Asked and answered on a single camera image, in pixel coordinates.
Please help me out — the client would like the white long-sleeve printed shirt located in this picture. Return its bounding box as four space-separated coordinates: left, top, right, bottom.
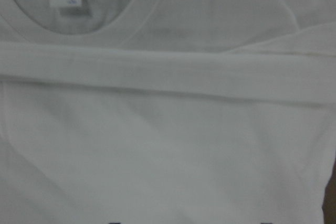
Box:
1 0 335 223

